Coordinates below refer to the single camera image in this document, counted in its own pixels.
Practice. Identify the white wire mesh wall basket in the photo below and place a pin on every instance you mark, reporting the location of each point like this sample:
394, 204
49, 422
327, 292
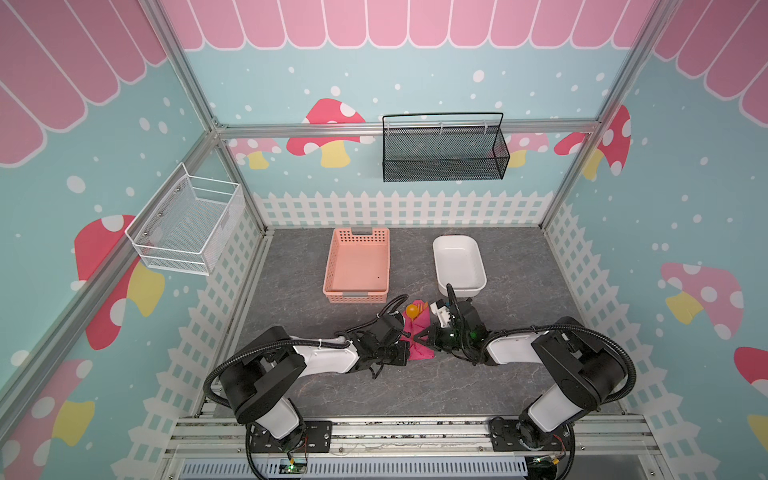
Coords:
187, 224

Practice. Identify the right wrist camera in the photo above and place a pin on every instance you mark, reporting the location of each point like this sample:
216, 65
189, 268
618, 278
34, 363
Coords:
443, 313

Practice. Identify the pink perforated plastic basket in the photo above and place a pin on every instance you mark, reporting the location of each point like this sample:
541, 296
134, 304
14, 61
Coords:
358, 266

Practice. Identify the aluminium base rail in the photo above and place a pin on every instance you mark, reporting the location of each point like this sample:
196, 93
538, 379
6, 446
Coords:
420, 436

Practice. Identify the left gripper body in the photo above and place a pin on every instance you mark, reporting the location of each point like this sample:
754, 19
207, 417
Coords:
395, 355

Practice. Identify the black wire mesh wall basket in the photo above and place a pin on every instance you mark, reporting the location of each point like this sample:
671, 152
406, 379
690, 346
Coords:
452, 146

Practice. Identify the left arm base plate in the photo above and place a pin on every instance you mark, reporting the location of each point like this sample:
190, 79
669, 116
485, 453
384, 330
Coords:
310, 437

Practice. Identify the white oval plastic tub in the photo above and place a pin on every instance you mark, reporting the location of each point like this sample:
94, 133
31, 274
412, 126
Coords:
458, 262

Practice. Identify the yellow plastic spoon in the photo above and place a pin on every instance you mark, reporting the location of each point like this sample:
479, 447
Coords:
413, 311

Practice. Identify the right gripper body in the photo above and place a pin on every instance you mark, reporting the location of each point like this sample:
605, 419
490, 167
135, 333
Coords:
442, 335

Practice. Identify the magenta paper napkin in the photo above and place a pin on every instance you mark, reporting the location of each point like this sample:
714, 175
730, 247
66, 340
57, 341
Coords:
416, 336

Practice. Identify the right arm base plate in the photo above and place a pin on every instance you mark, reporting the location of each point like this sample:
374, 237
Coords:
513, 435

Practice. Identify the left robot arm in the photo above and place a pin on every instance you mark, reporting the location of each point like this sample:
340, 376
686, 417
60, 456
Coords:
254, 382

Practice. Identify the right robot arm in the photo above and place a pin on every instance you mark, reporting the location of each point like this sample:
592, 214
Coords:
588, 368

